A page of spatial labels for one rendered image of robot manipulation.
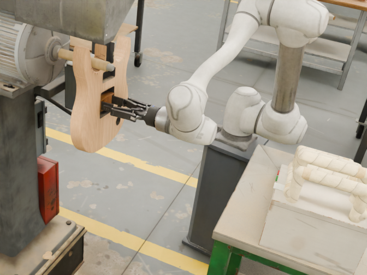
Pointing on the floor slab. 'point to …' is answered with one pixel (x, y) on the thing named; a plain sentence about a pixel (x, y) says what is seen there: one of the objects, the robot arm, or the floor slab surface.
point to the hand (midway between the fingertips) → (108, 102)
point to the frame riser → (69, 257)
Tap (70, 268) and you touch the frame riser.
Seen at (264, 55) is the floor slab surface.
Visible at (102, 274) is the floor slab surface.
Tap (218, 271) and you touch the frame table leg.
